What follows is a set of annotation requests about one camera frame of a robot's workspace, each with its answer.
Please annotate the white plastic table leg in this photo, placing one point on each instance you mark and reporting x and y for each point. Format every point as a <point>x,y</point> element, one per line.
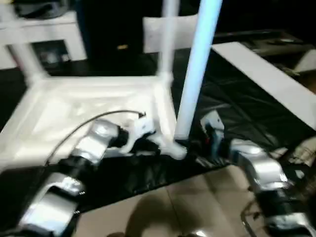
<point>32,64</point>
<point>197,61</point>
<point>169,37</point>

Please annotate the white plastic table top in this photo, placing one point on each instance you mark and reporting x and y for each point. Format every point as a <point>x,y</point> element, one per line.
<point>74,98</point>

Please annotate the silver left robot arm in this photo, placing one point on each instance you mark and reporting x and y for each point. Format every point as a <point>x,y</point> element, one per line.
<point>93,145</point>

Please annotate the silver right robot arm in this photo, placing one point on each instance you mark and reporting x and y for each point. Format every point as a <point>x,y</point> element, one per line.
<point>261,163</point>

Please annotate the white flat board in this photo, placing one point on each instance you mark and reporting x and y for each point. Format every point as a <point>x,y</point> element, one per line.
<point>259,74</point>

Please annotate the black router with label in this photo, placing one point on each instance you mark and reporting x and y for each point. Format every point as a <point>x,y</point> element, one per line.
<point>296,172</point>

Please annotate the small tan label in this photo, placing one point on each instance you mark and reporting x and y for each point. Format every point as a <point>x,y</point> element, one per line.
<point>122,46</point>

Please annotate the black bar with red light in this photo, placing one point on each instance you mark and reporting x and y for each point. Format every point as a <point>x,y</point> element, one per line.
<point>254,33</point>

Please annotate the black remote control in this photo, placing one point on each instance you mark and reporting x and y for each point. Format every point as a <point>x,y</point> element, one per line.
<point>284,41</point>

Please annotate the white cardboard box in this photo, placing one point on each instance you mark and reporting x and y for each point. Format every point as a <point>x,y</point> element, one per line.
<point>306,60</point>

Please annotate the white cabinet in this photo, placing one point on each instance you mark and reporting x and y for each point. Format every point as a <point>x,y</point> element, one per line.
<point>61,29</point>

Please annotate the dark grey helmet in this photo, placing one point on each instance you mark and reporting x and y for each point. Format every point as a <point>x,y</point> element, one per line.
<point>42,7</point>

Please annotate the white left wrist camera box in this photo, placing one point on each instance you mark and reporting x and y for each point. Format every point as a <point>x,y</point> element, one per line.
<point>142,126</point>

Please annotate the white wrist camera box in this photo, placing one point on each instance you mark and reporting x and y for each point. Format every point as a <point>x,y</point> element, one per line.
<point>214,121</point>
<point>142,126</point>

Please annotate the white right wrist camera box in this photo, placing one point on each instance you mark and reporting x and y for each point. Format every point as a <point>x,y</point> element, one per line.
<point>214,121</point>

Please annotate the chrome metal frame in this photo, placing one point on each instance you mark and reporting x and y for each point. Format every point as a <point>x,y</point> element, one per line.
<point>247,219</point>

